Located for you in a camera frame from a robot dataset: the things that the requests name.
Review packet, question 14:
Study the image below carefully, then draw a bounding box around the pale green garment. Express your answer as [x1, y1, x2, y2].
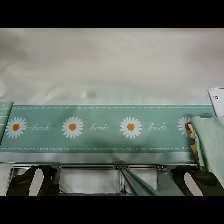
[190, 114, 224, 189]

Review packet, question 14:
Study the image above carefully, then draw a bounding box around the silver frame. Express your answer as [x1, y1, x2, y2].
[0, 161, 201, 197]

